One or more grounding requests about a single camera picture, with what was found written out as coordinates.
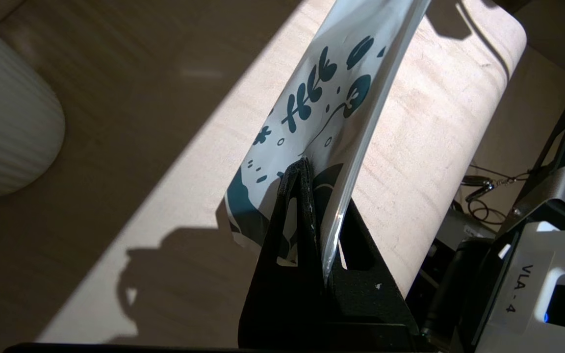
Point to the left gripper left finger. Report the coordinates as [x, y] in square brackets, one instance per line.
[287, 284]

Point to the white ribbed ceramic mug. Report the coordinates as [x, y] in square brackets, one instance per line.
[3, 117]

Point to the white blue horse pouch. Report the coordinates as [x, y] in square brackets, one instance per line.
[321, 122]

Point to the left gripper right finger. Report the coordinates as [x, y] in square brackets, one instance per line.
[361, 289]

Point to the metal key bunch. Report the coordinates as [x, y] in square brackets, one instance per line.
[478, 189]

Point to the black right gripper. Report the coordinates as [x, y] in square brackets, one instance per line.
[451, 284]

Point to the silver robot base box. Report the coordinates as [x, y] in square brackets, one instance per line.
[552, 196]

